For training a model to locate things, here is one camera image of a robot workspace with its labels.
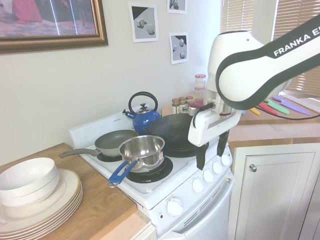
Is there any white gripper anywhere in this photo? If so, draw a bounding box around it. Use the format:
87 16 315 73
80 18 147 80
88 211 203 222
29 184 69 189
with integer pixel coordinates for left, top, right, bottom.
187 106 242 172

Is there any white electric stove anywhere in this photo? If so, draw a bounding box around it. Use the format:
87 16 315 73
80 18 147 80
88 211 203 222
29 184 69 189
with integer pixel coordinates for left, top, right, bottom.
67 113 236 240

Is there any black coil burner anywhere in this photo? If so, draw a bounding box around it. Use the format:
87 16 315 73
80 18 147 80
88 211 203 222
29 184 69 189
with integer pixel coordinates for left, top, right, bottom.
163 142 200 159
96 151 124 163
125 156 174 184

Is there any yellow knife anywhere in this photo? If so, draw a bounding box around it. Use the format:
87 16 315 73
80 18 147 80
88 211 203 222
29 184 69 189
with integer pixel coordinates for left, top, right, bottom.
248 106 262 117

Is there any glass jar red lid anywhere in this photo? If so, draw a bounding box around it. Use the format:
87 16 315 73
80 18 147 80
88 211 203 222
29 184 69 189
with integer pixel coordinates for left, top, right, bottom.
194 86 207 101
194 73 207 89

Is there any large white oven knob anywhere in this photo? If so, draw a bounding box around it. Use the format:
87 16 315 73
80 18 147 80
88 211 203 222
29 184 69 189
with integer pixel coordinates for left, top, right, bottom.
166 196 185 217

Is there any wooden cutting board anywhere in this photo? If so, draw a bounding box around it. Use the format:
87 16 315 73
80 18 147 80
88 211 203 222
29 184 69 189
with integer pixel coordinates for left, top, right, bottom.
239 96 320 126

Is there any white oven door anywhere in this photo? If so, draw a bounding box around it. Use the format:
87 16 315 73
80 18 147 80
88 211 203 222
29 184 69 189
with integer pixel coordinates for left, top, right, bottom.
172 183 234 240

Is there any red knife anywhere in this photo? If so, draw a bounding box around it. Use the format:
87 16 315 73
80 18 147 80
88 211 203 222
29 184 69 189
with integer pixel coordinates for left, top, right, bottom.
257 101 279 117

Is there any green knife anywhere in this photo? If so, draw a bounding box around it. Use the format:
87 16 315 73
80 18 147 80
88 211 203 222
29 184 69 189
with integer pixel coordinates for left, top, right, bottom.
263 97 291 116

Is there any white cabinet with door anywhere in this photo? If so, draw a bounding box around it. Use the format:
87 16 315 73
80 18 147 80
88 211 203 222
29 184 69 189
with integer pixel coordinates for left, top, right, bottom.
231 142 320 240

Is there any purple knife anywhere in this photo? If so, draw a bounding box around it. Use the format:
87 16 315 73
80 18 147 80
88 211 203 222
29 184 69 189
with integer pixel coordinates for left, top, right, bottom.
271 95 312 116

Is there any grey frying pan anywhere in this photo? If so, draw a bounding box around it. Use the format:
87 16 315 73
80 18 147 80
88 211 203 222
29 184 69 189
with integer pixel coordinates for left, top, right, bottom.
59 129 140 159

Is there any white drawer cabinet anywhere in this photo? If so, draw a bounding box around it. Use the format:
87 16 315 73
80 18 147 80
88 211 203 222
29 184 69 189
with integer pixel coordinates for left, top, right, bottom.
134 219 158 240

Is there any grey shapes paper print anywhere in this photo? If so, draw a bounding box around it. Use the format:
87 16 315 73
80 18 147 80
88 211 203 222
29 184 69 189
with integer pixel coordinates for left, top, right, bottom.
168 31 189 66
128 1 160 44
166 0 188 15

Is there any wooden window blind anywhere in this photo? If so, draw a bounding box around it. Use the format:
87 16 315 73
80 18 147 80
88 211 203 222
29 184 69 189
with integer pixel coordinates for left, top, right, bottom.
271 0 320 99
219 0 254 35

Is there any cream dinner plate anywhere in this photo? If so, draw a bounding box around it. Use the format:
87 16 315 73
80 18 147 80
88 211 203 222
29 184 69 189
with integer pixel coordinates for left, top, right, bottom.
0 197 84 236
0 186 82 225
0 167 82 222
0 194 84 234
0 189 83 228
0 191 83 231

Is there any white bowl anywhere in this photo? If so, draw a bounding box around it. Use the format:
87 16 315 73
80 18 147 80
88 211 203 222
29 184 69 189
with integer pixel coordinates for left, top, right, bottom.
0 156 57 199
0 172 61 208

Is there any gold framed painting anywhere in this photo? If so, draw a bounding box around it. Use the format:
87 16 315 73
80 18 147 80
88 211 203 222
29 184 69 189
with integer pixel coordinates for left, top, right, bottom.
0 0 109 55

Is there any black wok wooden handle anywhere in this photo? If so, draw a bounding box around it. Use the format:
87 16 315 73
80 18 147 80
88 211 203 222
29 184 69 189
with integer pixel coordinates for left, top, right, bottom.
142 113 199 151

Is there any steel saucepan blue handle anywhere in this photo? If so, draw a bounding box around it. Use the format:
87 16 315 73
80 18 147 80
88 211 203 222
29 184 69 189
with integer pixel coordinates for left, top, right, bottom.
107 134 166 188

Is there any blue kettle black handle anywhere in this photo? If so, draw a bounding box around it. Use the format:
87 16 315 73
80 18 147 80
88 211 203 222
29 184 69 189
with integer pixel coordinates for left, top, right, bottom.
121 91 161 135

